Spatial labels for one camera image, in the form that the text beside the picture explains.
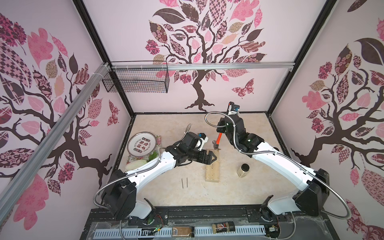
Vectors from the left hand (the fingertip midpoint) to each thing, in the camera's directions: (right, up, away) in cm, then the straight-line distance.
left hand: (209, 160), depth 78 cm
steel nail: (-15, -16, +6) cm, 23 cm away
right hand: (+6, +23, -2) cm, 24 cm away
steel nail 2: (-13, -14, +8) cm, 20 cm away
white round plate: (-45, +6, +23) cm, 51 cm away
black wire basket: (-37, +50, +17) cm, 65 cm away
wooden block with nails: (+2, -10, +7) cm, 12 cm away
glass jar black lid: (+19, -7, +3) cm, 21 cm away
